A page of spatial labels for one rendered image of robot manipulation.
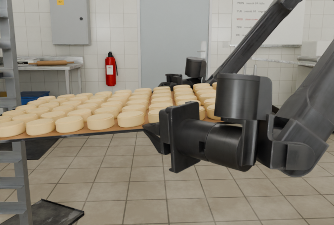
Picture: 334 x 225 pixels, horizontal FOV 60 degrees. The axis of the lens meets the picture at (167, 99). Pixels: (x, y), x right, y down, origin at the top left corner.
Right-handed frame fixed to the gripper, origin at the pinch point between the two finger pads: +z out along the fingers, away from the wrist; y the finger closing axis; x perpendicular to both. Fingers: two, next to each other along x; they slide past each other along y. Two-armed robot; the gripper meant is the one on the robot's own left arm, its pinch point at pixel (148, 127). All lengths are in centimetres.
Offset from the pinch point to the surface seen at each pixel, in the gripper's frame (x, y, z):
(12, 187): -7, 28, 62
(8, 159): -6, 19, 63
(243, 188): 160, 102, 74
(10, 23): -1, -24, 59
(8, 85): -3, -5, 61
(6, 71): -4, -10, 61
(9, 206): -8, 36, 65
